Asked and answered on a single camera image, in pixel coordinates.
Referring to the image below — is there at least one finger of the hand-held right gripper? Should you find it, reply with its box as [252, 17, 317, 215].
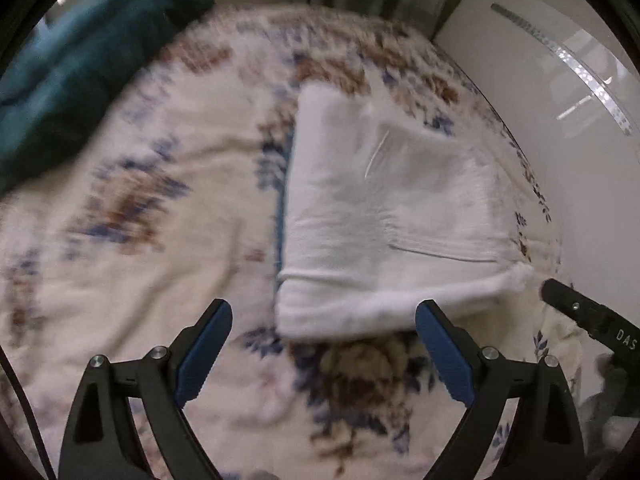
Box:
[539, 279, 640, 361]

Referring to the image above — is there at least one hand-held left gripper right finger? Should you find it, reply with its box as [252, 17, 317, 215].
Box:
[415, 299, 586, 480]

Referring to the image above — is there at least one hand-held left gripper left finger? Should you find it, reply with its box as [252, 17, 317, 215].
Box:
[57, 298, 234, 480]

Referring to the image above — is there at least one white towel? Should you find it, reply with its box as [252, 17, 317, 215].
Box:
[274, 82, 536, 343]

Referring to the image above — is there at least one grey cloth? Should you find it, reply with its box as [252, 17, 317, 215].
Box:
[577, 352, 640, 461]

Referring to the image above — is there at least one floral printed blanket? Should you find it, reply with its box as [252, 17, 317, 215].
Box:
[0, 2, 586, 480]

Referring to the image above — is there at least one teal cloth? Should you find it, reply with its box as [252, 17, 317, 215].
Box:
[0, 0, 216, 196]

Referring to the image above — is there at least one black cable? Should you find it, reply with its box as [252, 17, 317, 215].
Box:
[0, 350, 56, 480]

